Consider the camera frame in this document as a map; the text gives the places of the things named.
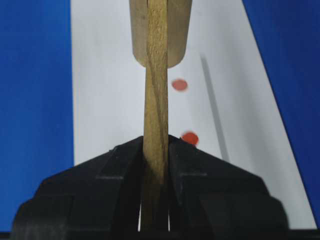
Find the middle orange dot mark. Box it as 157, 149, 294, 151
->
180, 131, 199, 146

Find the upper orange dot mark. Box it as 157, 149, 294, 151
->
171, 78, 188, 92

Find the wooden mallet hammer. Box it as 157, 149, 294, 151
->
129, 0, 192, 232

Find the orange dot mark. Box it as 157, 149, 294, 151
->
180, 131, 199, 146
171, 78, 188, 92

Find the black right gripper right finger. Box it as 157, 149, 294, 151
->
168, 136, 288, 240

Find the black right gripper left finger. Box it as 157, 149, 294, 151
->
10, 137, 143, 240

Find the white paper sheet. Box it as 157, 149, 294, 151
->
71, 0, 316, 229

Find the blue table cloth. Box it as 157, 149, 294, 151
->
0, 0, 320, 232

